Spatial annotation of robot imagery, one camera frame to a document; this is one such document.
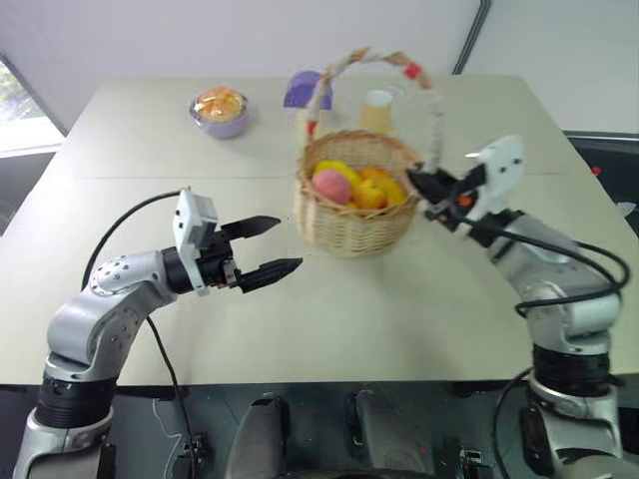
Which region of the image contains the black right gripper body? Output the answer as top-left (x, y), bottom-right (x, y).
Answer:
top-left (436, 166), bottom-right (489, 239)

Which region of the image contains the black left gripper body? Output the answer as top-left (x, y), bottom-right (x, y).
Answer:
top-left (197, 231), bottom-right (246, 291)

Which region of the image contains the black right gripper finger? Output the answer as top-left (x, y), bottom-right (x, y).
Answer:
top-left (422, 197), bottom-right (460, 224)
top-left (405, 168), bottom-right (456, 202)

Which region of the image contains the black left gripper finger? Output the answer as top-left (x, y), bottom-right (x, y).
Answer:
top-left (234, 256), bottom-right (305, 294)
top-left (221, 215), bottom-right (283, 244)

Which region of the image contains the wicker basket with handle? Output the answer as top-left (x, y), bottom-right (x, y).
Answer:
top-left (294, 46), bottom-right (446, 259)

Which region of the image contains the orange fruit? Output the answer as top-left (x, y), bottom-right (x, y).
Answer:
top-left (350, 178), bottom-right (391, 211)
top-left (360, 167), bottom-right (408, 207)

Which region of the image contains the pink peach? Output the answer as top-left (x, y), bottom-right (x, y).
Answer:
top-left (312, 168), bottom-right (351, 207)

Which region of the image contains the yellow fruit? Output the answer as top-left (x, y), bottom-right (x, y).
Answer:
top-left (313, 159), bottom-right (361, 189)

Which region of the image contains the purple bowl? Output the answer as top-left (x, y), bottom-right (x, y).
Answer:
top-left (188, 89), bottom-right (252, 141)

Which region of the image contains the orange yellow round food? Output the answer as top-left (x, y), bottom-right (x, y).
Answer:
top-left (194, 85), bottom-right (247, 124)

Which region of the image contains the purple plastic cup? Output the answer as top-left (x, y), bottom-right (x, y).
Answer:
top-left (283, 69), bottom-right (336, 112)

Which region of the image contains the black furniture beside table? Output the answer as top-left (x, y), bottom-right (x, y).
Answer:
top-left (560, 129), bottom-right (639, 376)

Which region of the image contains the dark rounded shape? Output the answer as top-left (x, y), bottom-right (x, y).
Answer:
top-left (223, 392), bottom-right (302, 479)
top-left (345, 390), bottom-right (453, 479)

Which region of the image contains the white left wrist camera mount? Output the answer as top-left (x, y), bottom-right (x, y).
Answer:
top-left (171, 188), bottom-right (222, 297)

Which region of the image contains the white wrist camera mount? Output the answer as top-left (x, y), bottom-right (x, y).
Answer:
top-left (171, 188), bottom-right (222, 297)
top-left (465, 134), bottom-right (527, 222)

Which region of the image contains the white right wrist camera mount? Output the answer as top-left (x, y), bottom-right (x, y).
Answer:
top-left (465, 134), bottom-right (527, 222)

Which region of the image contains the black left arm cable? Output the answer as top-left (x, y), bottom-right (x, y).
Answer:
top-left (81, 189), bottom-right (202, 479)

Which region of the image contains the grey wall conduit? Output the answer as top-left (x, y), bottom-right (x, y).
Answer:
top-left (450, 0), bottom-right (493, 77)

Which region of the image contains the thin white cable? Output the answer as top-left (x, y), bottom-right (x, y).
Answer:
top-left (152, 397), bottom-right (187, 479)

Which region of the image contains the window with dark frame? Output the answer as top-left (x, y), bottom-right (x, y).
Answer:
top-left (0, 52), bottom-right (68, 160)

